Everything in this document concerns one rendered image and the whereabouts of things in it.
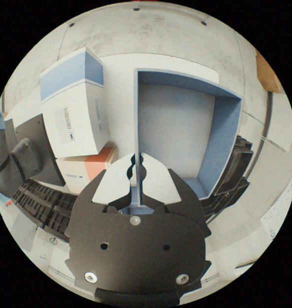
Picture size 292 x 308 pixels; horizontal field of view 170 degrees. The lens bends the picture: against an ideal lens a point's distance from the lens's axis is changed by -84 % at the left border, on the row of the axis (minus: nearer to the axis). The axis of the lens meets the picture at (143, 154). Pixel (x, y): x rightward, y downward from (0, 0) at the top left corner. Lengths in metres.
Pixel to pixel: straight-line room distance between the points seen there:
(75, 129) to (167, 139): 0.16
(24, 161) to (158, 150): 0.40
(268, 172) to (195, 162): 2.52
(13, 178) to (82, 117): 0.30
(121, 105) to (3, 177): 0.39
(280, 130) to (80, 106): 2.58
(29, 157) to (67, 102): 0.26
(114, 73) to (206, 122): 0.22
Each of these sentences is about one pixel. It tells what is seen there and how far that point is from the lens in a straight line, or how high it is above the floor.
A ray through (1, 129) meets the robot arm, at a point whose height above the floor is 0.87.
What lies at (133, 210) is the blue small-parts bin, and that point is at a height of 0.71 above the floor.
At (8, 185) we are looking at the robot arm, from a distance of 0.38.
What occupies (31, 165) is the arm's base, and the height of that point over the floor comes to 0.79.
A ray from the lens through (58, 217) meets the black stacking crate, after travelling 0.49.
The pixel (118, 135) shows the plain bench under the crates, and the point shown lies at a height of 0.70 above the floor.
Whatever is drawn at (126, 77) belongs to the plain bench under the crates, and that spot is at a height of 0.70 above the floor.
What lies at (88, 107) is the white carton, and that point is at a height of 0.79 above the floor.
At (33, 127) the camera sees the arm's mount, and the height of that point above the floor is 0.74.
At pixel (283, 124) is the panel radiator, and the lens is 2.52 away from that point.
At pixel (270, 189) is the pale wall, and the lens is 2.72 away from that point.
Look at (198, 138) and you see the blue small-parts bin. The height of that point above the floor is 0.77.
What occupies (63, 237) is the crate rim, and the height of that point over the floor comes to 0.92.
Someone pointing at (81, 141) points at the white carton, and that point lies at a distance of 0.19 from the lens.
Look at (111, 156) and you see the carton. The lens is 0.23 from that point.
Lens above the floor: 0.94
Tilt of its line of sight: 61 degrees down
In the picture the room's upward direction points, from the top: 176 degrees clockwise
